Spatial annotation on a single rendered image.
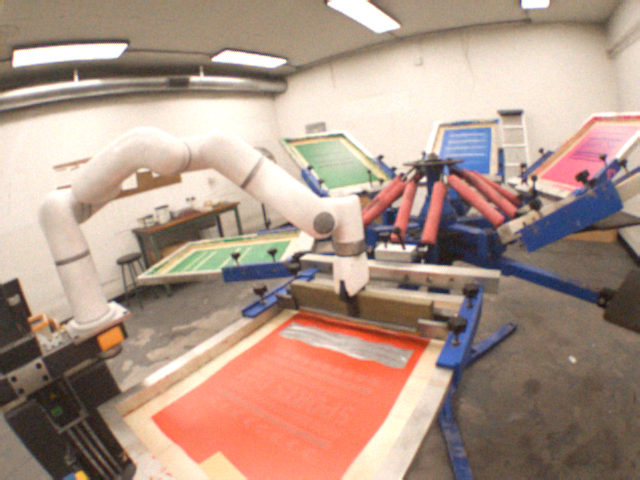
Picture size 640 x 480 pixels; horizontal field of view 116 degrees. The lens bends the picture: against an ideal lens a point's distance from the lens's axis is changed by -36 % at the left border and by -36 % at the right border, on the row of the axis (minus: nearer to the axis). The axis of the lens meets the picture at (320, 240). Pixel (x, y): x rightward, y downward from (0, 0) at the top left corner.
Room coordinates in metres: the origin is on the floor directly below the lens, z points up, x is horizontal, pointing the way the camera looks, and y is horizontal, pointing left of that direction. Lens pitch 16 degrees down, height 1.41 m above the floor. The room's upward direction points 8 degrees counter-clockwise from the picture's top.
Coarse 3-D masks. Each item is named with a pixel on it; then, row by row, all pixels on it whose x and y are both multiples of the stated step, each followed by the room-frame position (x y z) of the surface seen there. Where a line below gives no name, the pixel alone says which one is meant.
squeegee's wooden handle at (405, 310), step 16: (304, 288) 0.79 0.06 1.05; (320, 288) 0.76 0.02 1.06; (304, 304) 0.80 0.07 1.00; (320, 304) 0.77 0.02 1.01; (336, 304) 0.73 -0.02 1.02; (368, 304) 0.68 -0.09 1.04; (384, 304) 0.65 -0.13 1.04; (400, 304) 0.62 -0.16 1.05; (416, 304) 0.60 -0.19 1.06; (432, 304) 0.59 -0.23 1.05; (384, 320) 0.65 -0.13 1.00; (400, 320) 0.63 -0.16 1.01; (416, 320) 0.60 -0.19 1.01; (432, 320) 0.59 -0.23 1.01
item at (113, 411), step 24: (384, 288) 0.84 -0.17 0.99; (264, 312) 0.80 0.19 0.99; (456, 312) 0.68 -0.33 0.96; (216, 336) 0.69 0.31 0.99; (240, 336) 0.72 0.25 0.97; (192, 360) 0.59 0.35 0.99; (144, 384) 0.49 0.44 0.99; (168, 384) 0.52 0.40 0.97; (432, 384) 0.41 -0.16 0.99; (120, 408) 0.42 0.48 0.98; (432, 408) 0.35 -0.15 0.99; (120, 432) 0.34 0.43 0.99; (408, 432) 0.31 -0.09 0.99; (144, 456) 0.29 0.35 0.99; (408, 456) 0.27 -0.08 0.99
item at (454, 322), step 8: (296, 264) 0.97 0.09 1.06; (296, 272) 0.94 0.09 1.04; (256, 288) 0.82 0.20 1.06; (264, 288) 0.83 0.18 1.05; (464, 288) 0.62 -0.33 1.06; (472, 288) 0.61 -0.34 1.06; (472, 296) 0.62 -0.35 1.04; (264, 304) 0.83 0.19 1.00; (472, 304) 0.62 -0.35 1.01; (456, 320) 0.50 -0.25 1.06; (464, 320) 0.49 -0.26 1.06; (448, 328) 0.50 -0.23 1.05; (456, 328) 0.48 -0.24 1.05; (464, 328) 0.48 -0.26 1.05; (456, 336) 0.49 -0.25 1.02; (456, 344) 0.49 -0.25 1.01
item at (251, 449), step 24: (360, 336) 0.66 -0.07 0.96; (384, 336) 0.64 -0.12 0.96; (408, 336) 0.62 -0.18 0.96; (336, 360) 0.58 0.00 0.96; (360, 360) 0.57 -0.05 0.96; (408, 360) 0.53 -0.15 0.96; (384, 384) 0.47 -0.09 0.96; (360, 408) 0.42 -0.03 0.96; (384, 408) 0.41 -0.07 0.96; (360, 432) 0.36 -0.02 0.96; (240, 456) 0.33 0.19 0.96; (264, 456) 0.33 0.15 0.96; (288, 456) 0.32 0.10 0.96; (336, 456) 0.31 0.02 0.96
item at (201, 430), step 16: (288, 320) 0.80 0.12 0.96; (304, 320) 0.78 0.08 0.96; (320, 320) 0.77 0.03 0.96; (336, 320) 0.76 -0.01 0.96; (272, 336) 0.72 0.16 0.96; (256, 352) 0.65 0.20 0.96; (304, 352) 0.63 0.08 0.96; (320, 352) 0.62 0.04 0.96; (224, 368) 0.59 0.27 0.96; (240, 368) 0.59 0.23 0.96; (208, 384) 0.53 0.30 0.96; (176, 400) 0.48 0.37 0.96; (192, 400) 0.48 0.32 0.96; (160, 416) 0.43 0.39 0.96; (176, 416) 0.43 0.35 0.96; (192, 416) 0.43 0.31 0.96; (208, 416) 0.43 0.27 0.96; (224, 416) 0.43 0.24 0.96; (176, 432) 0.38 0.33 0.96; (192, 432) 0.38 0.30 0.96; (208, 432) 0.39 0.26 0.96; (224, 432) 0.39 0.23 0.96; (240, 432) 0.39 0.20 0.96; (192, 448) 0.34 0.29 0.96; (208, 448) 0.35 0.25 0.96; (224, 448) 0.35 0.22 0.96
